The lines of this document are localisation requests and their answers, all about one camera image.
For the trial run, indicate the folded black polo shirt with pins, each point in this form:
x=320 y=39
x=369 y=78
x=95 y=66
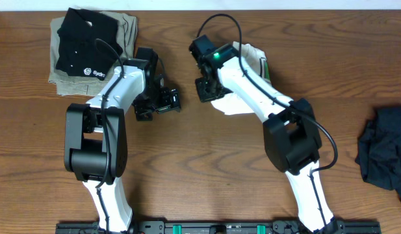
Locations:
x=78 y=55

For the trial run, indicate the white t-shirt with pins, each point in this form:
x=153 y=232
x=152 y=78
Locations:
x=231 y=104

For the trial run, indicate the dark crumpled garment pile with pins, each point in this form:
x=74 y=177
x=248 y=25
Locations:
x=379 y=150

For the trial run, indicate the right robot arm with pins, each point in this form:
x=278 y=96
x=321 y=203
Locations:
x=234 y=84

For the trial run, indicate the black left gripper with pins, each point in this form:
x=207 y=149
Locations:
x=164 y=104

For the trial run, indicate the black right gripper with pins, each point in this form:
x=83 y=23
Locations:
x=203 y=95

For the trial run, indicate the folded khaki garment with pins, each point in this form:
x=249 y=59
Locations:
x=88 y=86

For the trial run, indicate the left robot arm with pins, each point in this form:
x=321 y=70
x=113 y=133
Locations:
x=95 y=147

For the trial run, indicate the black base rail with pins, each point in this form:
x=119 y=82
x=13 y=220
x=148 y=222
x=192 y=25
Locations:
x=275 y=227

